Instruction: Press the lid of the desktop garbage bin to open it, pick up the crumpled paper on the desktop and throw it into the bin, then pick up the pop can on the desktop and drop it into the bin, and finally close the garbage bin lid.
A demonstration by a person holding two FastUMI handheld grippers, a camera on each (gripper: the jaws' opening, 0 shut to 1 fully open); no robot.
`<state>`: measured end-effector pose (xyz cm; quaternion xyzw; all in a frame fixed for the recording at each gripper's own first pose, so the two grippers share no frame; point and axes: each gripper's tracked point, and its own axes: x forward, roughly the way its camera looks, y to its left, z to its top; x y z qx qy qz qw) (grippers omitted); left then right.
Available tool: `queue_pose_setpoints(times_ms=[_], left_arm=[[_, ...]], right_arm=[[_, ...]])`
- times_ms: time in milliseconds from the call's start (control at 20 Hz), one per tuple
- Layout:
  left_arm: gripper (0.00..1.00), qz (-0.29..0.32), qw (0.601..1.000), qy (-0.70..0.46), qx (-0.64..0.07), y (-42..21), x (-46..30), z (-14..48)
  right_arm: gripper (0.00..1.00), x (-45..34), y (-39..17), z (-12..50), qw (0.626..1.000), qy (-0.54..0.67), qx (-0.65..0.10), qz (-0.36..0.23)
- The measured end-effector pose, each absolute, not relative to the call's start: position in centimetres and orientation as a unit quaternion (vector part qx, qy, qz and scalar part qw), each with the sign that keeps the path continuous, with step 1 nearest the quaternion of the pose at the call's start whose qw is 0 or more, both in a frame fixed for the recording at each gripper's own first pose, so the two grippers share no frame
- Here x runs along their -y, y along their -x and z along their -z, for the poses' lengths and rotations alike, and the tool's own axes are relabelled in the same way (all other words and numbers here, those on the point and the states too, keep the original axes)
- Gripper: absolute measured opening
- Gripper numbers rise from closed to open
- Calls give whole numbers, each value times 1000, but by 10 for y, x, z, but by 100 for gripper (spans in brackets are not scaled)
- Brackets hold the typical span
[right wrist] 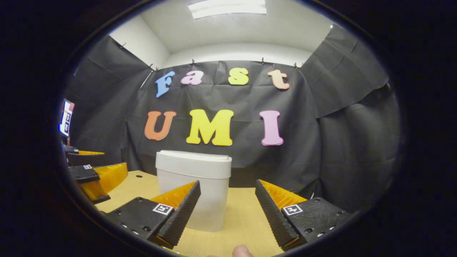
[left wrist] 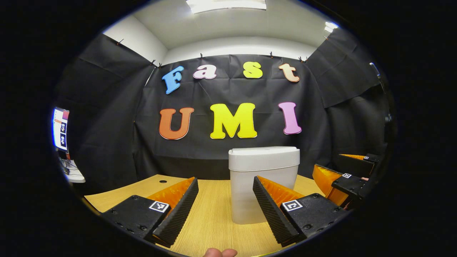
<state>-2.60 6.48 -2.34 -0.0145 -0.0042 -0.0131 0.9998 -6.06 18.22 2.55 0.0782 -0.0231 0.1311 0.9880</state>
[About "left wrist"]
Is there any large ceiling light panel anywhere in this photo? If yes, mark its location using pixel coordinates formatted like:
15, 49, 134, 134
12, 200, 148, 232
186, 0, 267, 15

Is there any wooden desktop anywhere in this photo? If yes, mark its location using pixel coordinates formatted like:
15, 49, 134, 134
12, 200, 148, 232
83, 174, 352, 257

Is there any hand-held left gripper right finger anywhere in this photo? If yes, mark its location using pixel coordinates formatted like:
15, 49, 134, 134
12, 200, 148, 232
252, 176, 348, 247

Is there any white desktop garbage bin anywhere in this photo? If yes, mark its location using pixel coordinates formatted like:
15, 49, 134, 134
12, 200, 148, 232
228, 146, 301, 225

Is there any computer monitor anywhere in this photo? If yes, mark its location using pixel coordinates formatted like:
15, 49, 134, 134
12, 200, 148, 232
52, 107, 70, 152

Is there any black backdrop cloth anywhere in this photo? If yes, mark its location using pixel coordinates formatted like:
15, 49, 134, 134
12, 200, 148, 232
54, 29, 393, 195

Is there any white side table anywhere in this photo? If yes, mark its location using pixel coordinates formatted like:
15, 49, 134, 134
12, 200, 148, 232
59, 158, 86, 184

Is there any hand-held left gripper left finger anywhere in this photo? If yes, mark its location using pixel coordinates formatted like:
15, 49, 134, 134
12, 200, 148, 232
101, 177, 199, 248

